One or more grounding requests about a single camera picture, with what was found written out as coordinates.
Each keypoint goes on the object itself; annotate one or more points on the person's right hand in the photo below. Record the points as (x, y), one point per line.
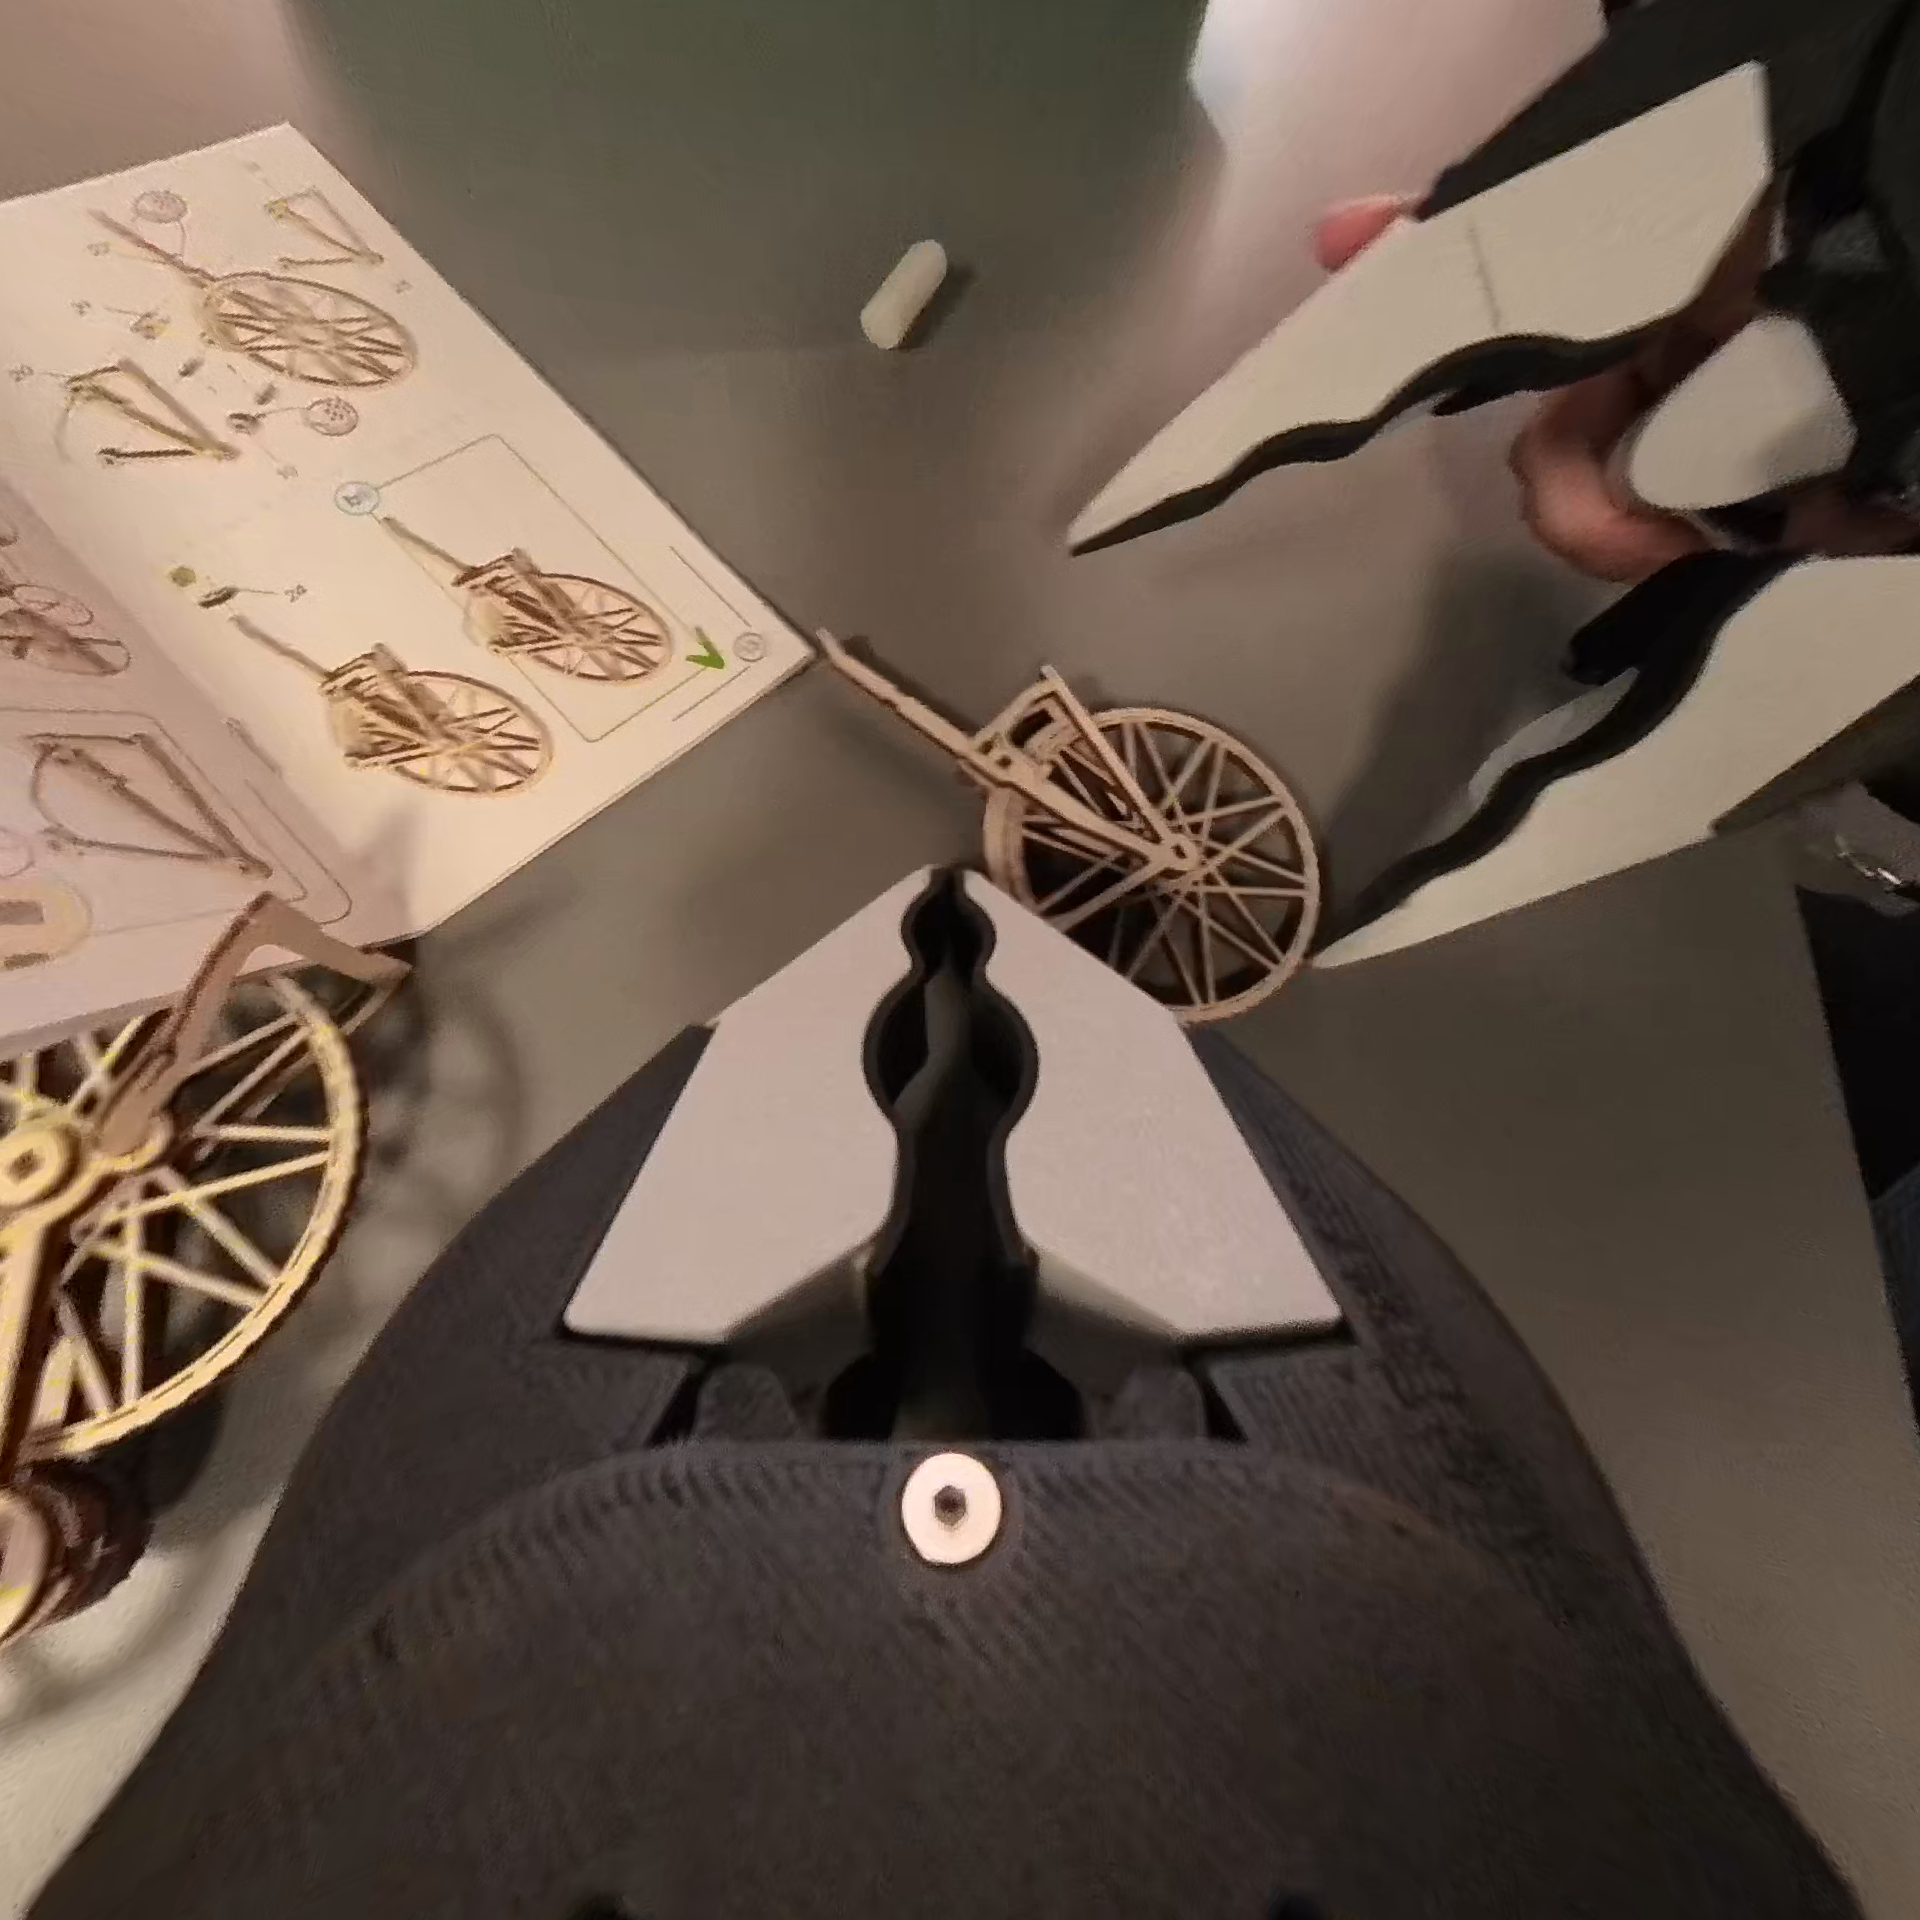
(1589, 493)

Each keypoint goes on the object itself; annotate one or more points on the small white wax cylinder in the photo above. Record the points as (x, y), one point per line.
(906, 293)

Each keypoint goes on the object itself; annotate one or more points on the large wooden wheel model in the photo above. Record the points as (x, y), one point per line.
(31, 1161)

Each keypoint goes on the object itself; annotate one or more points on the small wooden wheel assembly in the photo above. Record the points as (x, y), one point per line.
(997, 749)

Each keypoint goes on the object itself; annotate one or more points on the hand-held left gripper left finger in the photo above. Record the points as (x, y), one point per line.
(721, 1184)

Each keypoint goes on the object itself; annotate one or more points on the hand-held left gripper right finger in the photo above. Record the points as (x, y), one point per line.
(1172, 1184)

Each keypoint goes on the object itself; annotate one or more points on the paper instruction booklet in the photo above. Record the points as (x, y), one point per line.
(494, 450)

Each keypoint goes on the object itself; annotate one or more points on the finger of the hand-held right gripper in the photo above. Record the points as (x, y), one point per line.
(1501, 253)
(1769, 675)

